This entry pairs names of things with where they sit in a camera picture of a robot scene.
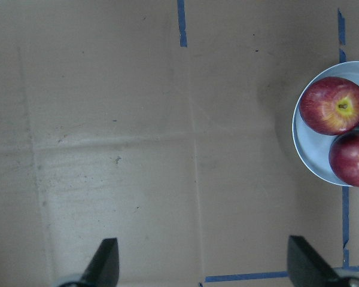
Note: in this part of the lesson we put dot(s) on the light blue plate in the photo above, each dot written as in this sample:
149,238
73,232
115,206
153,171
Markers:
312,147

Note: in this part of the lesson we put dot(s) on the red plate apple front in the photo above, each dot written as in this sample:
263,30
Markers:
330,106

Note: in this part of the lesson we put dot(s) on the red plate apple right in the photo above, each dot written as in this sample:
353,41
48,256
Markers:
343,158

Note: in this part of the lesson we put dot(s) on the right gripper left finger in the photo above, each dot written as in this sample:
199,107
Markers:
102,270

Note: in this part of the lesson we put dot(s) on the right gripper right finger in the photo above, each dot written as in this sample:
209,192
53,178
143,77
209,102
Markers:
305,267

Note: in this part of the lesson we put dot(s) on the red plate apple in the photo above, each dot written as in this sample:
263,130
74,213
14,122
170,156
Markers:
343,158
330,106

